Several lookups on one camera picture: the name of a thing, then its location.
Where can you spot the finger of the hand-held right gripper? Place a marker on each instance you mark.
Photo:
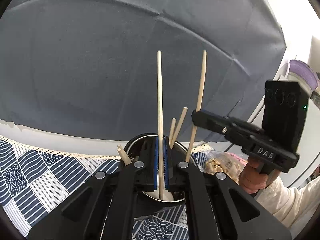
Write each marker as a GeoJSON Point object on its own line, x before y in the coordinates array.
{"type": "Point", "coordinates": [212, 122]}

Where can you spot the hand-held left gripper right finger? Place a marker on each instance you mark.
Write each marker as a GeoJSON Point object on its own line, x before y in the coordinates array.
{"type": "Point", "coordinates": [166, 165]}

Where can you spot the blue patterned tablecloth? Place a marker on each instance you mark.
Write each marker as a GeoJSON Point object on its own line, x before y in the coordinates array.
{"type": "Point", "coordinates": [37, 180]}

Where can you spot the black cylindrical utensil holder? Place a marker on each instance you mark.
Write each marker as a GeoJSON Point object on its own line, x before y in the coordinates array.
{"type": "Point", "coordinates": [132, 147]}

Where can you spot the clear plastic box of biscuits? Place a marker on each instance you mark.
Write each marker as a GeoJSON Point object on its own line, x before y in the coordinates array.
{"type": "Point", "coordinates": [220, 165]}

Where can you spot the person's right forearm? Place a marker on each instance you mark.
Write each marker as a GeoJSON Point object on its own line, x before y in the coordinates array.
{"type": "Point", "coordinates": [295, 205]}

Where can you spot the grey backdrop cloth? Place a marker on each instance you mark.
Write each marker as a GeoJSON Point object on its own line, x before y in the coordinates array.
{"type": "Point", "coordinates": [100, 55]}

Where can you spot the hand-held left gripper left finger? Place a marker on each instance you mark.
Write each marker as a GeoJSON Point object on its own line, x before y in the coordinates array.
{"type": "Point", "coordinates": [156, 165]}

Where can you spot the person's right hand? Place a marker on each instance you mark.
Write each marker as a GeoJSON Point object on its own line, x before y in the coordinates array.
{"type": "Point", "coordinates": [252, 177]}

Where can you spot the purple basket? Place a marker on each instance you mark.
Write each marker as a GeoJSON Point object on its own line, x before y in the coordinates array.
{"type": "Point", "coordinates": [302, 71]}

